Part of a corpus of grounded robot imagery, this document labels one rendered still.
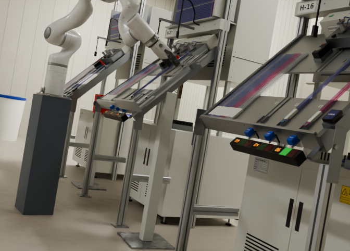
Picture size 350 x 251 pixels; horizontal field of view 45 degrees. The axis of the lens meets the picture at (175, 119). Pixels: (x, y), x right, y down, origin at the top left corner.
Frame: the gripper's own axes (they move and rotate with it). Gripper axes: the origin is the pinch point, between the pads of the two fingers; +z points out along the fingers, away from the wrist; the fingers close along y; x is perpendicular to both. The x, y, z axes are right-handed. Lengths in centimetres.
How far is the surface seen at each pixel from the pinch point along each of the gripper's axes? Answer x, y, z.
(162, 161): 39, 8, 34
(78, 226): 95, 33, 32
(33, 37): -32, 482, -49
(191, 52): -32, 48, 18
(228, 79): -37, 44, 49
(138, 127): 30, 36, 21
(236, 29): -65, 44, 30
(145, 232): 74, 8, 54
